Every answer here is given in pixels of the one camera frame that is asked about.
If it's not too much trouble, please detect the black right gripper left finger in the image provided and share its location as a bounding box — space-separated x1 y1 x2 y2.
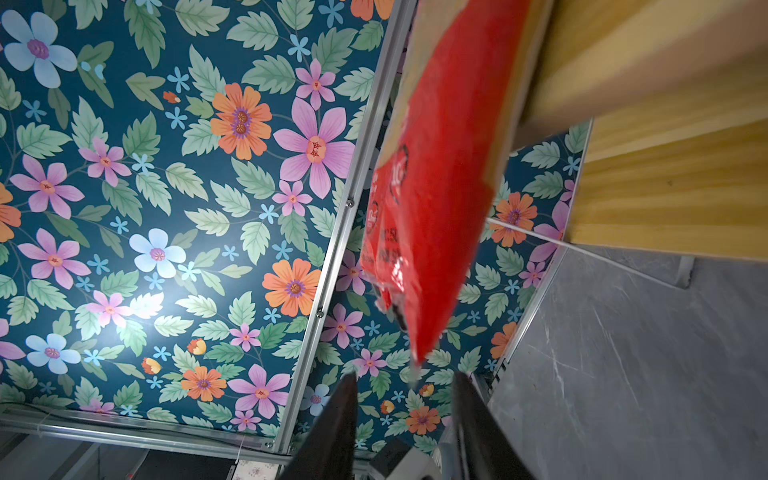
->
278 374 358 480

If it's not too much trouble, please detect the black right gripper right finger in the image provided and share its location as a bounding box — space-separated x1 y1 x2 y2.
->
452 372 534 479

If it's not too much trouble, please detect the white metal wooden shelf rack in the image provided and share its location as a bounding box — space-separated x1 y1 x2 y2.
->
485 0 768 289

